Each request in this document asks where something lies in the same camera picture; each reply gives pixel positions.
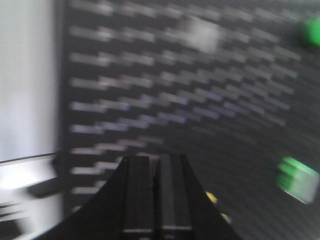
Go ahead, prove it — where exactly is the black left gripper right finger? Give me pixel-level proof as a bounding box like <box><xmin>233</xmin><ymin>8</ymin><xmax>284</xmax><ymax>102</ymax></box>
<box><xmin>154</xmin><ymin>154</ymin><xmax>240</xmax><ymax>240</ymax></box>

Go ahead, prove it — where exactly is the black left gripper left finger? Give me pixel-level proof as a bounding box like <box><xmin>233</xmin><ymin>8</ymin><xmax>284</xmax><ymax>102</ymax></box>
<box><xmin>37</xmin><ymin>156</ymin><xmax>156</xmax><ymax>240</ymax></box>

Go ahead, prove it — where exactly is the white standing desk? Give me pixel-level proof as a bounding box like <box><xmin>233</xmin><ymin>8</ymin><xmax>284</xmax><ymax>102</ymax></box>
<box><xmin>0</xmin><ymin>154</ymin><xmax>63</xmax><ymax>240</ymax></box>

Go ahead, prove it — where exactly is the black perforated pegboard panel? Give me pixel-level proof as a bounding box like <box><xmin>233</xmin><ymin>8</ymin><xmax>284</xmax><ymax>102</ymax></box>
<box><xmin>61</xmin><ymin>0</ymin><xmax>320</xmax><ymax>240</ymax></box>

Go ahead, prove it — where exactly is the green round push button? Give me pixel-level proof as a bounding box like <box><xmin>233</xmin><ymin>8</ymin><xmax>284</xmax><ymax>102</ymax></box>
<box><xmin>302</xmin><ymin>16</ymin><xmax>320</xmax><ymax>49</ymax></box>

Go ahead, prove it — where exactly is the green toggle switch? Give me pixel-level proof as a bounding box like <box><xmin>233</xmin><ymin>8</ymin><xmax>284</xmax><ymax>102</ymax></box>
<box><xmin>275</xmin><ymin>156</ymin><xmax>320</xmax><ymax>205</ymax></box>

